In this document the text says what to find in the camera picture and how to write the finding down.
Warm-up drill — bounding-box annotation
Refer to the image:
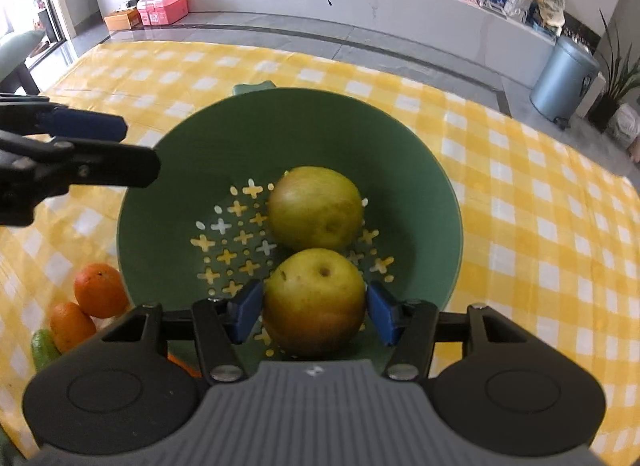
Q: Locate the blue-grey trash bin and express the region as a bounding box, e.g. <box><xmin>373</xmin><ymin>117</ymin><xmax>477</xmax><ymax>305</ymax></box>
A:
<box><xmin>529</xmin><ymin>36</ymin><xmax>600</xmax><ymax>130</ymax></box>

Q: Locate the yellow white checkered tablecloth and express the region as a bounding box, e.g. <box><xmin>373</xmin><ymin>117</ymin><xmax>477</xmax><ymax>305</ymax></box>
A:
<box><xmin>1</xmin><ymin>41</ymin><xmax>639</xmax><ymax>465</ymax></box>

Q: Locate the green cushioned chair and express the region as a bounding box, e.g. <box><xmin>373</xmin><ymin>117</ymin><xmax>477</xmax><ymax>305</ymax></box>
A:
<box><xmin>0</xmin><ymin>30</ymin><xmax>44</xmax><ymax>95</ymax></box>

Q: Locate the orange tangerine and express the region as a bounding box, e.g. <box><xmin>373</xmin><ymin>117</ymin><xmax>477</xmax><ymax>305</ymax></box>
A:
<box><xmin>50</xmin><ymin>302</ymin><xmax>96</xmax><ymax>353</ymax></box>
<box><xmin>74</xmin><ymin>263</ymin><xmax>129</xmax><ymax>319</ymax></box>

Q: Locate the orange cardboard box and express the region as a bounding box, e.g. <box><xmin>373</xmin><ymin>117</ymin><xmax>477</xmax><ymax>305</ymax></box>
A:
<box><xmin>104</xmin><ymin>7</ymin><xmax>142</xmax><ymax>32</ymax></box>

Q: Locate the potted green plant right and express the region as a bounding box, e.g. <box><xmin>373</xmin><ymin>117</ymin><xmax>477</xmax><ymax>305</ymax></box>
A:
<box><xmin>587</xmin><ymin>13</ymin><xmax>640</xmax><ymax>133</ymax></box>

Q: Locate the pink storage box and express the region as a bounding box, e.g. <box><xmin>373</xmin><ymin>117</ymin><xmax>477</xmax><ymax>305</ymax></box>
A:
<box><xmin>137</xmin><ymin>0</ymin><xmax>189</xmax><ymax>27</ymax></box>

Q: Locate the green cucumber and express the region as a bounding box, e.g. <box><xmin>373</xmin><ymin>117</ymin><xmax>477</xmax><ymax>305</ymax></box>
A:
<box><xmin>30</xmin><ymin>329</ymin><xmax>61</xmax><ymax>372</ymax></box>

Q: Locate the green perforated colander bowl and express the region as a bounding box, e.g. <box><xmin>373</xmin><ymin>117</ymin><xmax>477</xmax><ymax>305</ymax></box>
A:
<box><xmin>117</xmin><ymin>88</ymin><xmax>463</xmax><ymax>382</ymax></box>

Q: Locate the yellow-green pear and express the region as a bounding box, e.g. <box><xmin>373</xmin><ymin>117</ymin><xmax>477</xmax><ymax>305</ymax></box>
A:
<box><xmin>267</xmin><ymin>166</ymin><xmax>363</xmax><ymax>251</ymax></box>
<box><xmin>262</xmin><ymin>248</ymin><xmax>366</xmax><ymax>358</ymax></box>

